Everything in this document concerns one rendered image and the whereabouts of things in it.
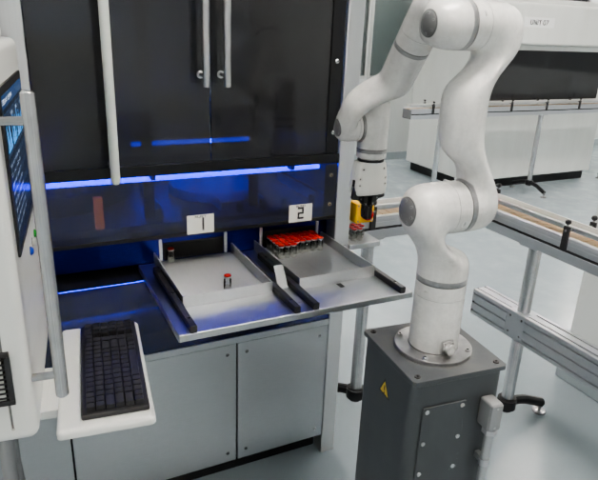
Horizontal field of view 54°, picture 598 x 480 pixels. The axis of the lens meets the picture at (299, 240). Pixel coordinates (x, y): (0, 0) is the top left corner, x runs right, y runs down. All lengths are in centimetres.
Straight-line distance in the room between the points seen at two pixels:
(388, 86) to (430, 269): 47
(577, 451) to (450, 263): 158
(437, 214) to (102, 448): 134
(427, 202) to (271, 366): 106
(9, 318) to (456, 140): 95
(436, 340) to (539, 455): 134
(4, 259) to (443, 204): 87
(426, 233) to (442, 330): 26
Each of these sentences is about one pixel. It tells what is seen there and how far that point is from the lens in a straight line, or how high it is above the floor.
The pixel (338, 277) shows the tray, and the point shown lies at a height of 90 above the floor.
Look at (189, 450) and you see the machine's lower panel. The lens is 221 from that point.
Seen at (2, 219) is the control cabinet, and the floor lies 126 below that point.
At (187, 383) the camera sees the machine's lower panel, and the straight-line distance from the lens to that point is 205.
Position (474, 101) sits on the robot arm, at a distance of 130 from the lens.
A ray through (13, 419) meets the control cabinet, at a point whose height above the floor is 85.
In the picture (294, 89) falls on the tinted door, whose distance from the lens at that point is 185.
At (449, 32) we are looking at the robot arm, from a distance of 125.
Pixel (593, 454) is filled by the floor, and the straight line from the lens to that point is 282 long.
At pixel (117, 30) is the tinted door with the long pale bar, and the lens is 168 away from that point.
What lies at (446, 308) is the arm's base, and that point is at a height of 100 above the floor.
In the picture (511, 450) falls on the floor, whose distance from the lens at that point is 270.
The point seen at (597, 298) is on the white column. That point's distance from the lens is 303.
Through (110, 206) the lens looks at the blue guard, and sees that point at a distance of 173.
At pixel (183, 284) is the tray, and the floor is 88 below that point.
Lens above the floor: 160
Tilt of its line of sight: 20 degrees down
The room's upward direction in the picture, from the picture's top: 2 degrees clockwise
